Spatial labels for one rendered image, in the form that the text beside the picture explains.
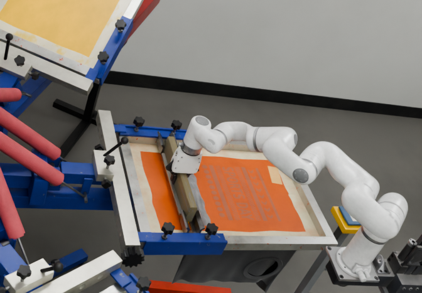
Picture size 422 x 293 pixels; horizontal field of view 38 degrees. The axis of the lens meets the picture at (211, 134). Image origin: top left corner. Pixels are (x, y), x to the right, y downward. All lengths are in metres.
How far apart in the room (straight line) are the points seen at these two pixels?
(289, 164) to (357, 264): 0.42
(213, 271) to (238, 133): 0.60
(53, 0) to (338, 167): 1.39
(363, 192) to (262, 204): 0.67
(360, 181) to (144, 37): 2.65
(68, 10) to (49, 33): 0.13
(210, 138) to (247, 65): 2.61
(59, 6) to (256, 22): 2.11
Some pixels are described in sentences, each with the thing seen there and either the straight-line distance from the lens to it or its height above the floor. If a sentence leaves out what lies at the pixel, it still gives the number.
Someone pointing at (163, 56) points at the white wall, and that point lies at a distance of 4.43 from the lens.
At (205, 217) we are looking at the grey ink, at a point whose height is 0.96.
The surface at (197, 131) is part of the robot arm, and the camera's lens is 2.12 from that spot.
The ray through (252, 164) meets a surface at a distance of 2.63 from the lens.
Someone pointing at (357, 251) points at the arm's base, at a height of 1.23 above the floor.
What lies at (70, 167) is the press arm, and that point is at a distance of 2.19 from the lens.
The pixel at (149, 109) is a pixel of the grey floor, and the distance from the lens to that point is 4.35.
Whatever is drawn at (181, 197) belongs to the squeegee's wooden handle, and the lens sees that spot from 2.24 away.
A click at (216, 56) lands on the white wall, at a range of 4.55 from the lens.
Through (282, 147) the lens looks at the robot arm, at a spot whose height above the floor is 1.45.
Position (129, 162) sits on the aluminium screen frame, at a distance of 2.35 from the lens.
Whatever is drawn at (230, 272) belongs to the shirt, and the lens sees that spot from 2.51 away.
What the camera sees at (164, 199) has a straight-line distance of 2.30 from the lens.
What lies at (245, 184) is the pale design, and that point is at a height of 0.96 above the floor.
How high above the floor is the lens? 2.52
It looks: 36 degrees down
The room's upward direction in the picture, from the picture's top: 23 degrees clockwise
